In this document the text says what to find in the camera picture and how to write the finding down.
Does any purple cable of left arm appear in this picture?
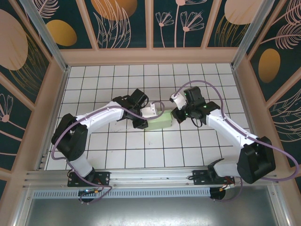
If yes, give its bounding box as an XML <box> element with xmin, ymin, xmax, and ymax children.
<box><xmin>51</xmin><ymin>101</ymin><xmax>165</xmax><ymax>205</ymax></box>

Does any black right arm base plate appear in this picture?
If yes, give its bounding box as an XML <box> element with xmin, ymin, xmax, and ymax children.
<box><xmin>192</xmin><ymin>168</ymin><xmax>236</xmax><ymax>186</ymax></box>

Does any grey slotted cable duct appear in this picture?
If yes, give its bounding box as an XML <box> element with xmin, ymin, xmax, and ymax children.
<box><xmin>32</xmin><ymin>187</ymin><xmax>212</xmax><ymax>199</ymax></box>

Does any aluminium corner post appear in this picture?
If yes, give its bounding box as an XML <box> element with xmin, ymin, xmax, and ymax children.
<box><xmin>20</xmin><ymin>0</ymin><xmax>71</xmax><ymax>73</ymax></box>
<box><xmin>231</xmin><ymin>0</ymin><xmax>282</xmax><ymax>69</ymax></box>

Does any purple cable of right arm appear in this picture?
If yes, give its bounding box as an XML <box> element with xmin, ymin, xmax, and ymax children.
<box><xmin>173</xmin><ymin>80</ymin><xmax>298</xmax><ymax>203</ymax></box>

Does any aluminium mounting rail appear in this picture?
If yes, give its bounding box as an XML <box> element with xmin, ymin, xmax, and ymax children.
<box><xmin>22</xmin><ymin>167</ymin><xmax>279</xmax><ymax>189</ymax></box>

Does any light green paper box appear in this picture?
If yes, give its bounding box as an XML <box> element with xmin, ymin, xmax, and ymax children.
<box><xmin>143</xmin><ymin>110</ymin><xmax>174</xmax><ymax>131</ymax></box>

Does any small green circuit board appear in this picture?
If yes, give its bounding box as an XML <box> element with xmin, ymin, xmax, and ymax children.
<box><xmin>79</xmin><ymin>188</ymin><xmax>100</xmax><ymax>196</ymax></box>

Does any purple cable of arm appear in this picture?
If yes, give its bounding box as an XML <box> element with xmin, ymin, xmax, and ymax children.
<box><xmin>51</xmin><ymin>101</ymin><xmax>165</xmax><ymax>205</ymax></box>
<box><xmin>173</xmin><ymin>80</ymin><xmax>298</xmax><ymax>203</ymax></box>

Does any grey metal sheet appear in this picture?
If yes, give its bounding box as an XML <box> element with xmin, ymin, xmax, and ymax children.
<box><xmin>14</xmin><ymin>186</ymin><xmax>289</xmax><ymax>226</ymax></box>

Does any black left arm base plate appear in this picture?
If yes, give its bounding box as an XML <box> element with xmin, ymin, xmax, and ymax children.
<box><xmin>67</xmin><ymin>168</ymin><xmax>111</xmax><ymax>188</ymax></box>

